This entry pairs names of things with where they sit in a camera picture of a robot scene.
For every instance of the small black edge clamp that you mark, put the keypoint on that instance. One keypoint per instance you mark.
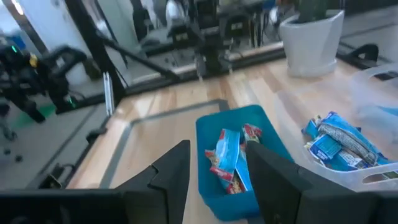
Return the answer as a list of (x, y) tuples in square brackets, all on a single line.
[(96, 135), (59, 179)]

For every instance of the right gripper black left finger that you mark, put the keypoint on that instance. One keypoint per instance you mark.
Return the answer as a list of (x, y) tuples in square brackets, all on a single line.
[(161, 196)]

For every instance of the white hexagonal plant pot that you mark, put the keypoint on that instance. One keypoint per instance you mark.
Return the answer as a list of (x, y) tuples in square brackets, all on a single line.
[(311, 49)]

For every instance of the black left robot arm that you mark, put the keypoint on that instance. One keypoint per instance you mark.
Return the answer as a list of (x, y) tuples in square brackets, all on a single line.
[(206, 18)]

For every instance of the black curved bracket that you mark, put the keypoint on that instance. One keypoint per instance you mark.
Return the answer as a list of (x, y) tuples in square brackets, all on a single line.
[(370, 51)]

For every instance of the clear plastic bin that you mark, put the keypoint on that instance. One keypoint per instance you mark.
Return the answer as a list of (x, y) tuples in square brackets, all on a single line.
[(367, 90), (342, 183)]

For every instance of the blue wrapper granola bar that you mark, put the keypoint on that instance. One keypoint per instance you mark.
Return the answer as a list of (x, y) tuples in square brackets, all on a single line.
[(345, 161), (323, 146), (227, 149), (311, 127), (342, 124)]

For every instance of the blue plastic bin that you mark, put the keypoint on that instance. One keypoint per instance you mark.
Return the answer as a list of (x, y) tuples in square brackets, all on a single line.
[(214, 199)]

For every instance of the grey-bordered translucent silicone mat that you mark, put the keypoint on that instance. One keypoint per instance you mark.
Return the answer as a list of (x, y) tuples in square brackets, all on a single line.
[(155, 146)]

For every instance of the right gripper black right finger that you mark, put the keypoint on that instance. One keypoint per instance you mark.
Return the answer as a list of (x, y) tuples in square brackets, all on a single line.
[(276, 193)]

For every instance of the black aluminium table frame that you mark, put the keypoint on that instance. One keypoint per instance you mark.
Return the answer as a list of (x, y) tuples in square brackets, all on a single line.
[(93, 46)]

